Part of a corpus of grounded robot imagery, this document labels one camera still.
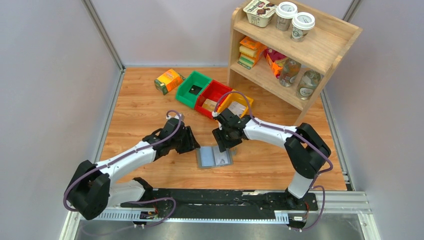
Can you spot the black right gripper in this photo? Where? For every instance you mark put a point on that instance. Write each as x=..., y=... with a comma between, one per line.
x=218, y=134

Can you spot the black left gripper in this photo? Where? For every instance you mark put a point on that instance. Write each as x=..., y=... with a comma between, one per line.
x=191, y=143

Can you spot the white vip card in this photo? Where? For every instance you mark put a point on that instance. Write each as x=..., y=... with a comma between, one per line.
x=237, y=108
x=222, y=159

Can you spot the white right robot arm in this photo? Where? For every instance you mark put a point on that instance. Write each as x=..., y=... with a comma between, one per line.
x=306, y=150

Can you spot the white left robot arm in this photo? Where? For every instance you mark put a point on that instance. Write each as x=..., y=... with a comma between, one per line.
x=94, y=186

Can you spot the white VIP card in bin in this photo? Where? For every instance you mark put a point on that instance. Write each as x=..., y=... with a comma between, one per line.
x=237, y=108

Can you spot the gold credit card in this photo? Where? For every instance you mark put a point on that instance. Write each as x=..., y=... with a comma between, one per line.
x=209, y=105

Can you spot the black credit card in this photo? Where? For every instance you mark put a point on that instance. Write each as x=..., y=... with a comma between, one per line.
x=195, y=90

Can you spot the green plastic bin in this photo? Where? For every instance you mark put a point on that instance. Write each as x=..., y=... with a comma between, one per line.
x=195, y=78

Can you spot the yellow plastic bin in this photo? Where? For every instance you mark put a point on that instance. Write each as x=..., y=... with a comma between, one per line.
x=229, y=99

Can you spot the red plastic bin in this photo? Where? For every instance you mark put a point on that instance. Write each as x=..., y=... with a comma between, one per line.
x=214, y=92

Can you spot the orange green sponge box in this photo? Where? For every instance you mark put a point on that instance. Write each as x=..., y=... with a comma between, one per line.
x=168, y=81

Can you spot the stacked sponge pack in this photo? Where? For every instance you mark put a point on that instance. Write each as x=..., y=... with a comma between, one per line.
x=251, y=52

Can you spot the red orange snack bag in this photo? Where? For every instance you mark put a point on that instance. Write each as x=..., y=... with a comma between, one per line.
x=275, y=60

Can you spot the left clear glass bottle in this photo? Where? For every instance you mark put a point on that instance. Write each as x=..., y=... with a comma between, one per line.
x=289, y=72

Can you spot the clear glass bottle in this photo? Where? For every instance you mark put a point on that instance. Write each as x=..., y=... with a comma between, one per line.
x=308, y=83
x=289, y=72

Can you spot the right clear glass bottle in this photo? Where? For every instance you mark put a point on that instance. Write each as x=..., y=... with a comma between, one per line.
x=308, y=83

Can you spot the right white lidded cup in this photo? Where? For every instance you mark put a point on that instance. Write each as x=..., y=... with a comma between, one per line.
x=302, y=23

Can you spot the white lidded cup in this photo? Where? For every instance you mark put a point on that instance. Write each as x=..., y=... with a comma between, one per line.
x=284, y=14
x=302, y=23

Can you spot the left white lidded cup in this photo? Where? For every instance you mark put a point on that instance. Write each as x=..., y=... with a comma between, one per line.
x=284, y=14

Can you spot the aluminium rail frame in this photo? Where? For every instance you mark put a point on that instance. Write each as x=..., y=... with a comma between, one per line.
x=329, y=203

